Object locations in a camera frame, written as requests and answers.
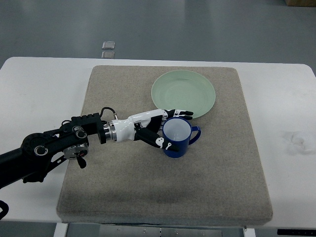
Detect upper floor socket plate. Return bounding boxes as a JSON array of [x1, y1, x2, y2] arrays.
[[102, 41, 116, 49]]

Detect floor socket plate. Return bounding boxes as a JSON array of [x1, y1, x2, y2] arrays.
[[102, 41, 116, 49], [101, 51, 115, 59]]

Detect blue mug white inside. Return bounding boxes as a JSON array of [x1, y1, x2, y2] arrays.
[[162, 118, 201, 158]]

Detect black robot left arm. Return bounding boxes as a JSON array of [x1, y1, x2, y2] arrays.
[[0, 112, 115, 188]]

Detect metal table frame bracket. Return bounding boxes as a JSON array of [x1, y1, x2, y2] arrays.
[[99, 225, 223, 237]]

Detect cardboard box corner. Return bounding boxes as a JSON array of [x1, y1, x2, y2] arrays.
[[285, 0, 316, 7]]

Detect lower floor socket plate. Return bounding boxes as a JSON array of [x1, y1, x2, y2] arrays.
[[101, 51, 115, 59]]

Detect black table control panel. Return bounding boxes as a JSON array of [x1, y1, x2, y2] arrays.
[[277, 229, 316, 237]]

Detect light green plate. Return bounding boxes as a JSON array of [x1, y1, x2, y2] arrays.
[[151, 70, 216, 118]]

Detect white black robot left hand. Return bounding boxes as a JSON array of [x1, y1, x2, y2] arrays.
[[110, 109, 194, 152]]

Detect black cable loop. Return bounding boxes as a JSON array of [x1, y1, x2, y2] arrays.
[[0, 200, 9, 221]]

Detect beige felt mat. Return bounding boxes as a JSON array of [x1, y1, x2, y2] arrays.
[[56, 67, 273, 227]]

